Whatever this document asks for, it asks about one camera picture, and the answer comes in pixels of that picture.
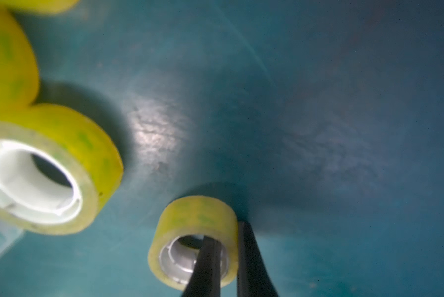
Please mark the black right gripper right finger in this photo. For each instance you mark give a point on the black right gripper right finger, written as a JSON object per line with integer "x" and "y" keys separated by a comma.
{"x": 252, "y": 279}

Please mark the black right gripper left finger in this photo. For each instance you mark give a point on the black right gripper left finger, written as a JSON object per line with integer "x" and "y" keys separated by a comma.
{"x": 206, "y": 277}

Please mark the transparent tape roll one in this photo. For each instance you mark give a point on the transparent tape roll one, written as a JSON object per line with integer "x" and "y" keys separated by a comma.
{"x": 172, "y": 262}

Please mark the transparent tape roll two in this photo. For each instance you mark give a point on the transparent tape roll two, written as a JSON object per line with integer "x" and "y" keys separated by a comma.
{"x": 57, "y": 169}

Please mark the transparent tape roll four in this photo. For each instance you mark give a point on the transparent tape roll four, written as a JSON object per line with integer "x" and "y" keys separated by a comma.
{"x": 19, "y": 75}

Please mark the transparent tape roll three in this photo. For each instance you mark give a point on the transparent tape roll three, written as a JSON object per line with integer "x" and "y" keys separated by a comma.
{"x": 40, "y": 6}

